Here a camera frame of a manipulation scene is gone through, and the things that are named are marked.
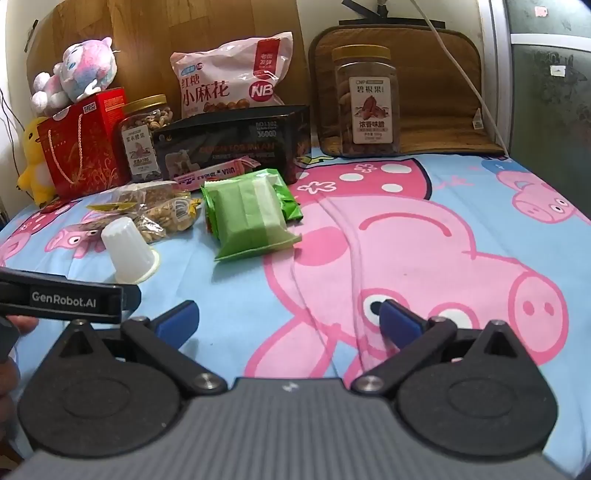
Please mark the white plastic cup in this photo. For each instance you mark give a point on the white plastic cup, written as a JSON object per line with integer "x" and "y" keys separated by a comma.
{"x": 127, "y": 251}

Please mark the wooden board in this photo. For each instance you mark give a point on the wooden board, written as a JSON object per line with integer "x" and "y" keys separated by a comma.
{"x": 152, "y": 41}

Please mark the dark green snack packet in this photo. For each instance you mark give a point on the dark green snack packet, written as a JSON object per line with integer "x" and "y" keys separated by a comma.
{"x": 288, "y": 203}

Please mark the yellow duck plush toy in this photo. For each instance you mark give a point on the yellow duck plush toy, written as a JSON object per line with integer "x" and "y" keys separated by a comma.
{"x": 34, "y": 157}

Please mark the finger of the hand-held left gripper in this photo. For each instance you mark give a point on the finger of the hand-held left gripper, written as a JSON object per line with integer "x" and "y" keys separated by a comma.
{"x": 130, "y": 299}

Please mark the pink snack bag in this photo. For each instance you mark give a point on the pink snack bag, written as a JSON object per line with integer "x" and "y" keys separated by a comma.
{"x": 226, "y": 78}

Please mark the round nut jar gold lid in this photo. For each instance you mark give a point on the round nut jar gold lid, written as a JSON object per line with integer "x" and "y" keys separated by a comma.
{"x": 141, "y": 138}

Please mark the light green snack packet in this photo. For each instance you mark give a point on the light green snack packet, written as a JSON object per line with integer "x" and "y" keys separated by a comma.
{"x": 247, "y": 217}

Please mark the square nut jar yellow lid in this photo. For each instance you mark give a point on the square nut jar yellow lid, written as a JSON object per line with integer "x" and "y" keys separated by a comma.
{"x": 367, "y": 106}

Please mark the brown seat cushion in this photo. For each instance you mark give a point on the brown seat cushion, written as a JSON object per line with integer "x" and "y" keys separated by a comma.
{"x": 438, "y": 92}

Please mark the black tape strip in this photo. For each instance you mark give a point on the black tape strip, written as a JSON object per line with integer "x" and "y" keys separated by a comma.
{"x": 392, "y": 22}

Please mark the cartoon pig printed bedsheet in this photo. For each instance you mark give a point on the cartoon pig printed bedsheet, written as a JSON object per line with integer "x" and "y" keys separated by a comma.
{"x": 415, "y": 230}

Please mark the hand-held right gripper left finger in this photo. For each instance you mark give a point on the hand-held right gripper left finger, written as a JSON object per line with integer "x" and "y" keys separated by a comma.
{"x": 178, "y": 319}

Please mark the pink snack bar packet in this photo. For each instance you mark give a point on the pink snack bar packet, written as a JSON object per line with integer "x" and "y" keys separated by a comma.
{"x": 207, "y": 174}

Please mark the person's left hand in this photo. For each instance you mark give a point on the person's left hand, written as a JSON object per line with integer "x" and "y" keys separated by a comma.
{"x": 25, "y": 324}

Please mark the pink blue plush toy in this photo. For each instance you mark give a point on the pink blue plush toy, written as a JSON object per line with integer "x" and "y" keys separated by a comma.
{"x": 78, "y": 69}

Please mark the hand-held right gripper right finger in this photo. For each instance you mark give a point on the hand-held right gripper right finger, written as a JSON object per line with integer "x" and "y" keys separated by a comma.
{"x": 398, "y": 321}

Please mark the black box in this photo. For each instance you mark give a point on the black box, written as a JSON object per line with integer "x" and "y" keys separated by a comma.
{"x": 221, "y": 143}

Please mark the red gift box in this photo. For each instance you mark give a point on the red gift box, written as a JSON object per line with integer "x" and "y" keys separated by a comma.
{"x": 85, "y": 147}

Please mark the grey door panel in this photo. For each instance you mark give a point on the grey door panel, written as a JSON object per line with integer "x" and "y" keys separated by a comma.
{"x": 549, "y": 83}

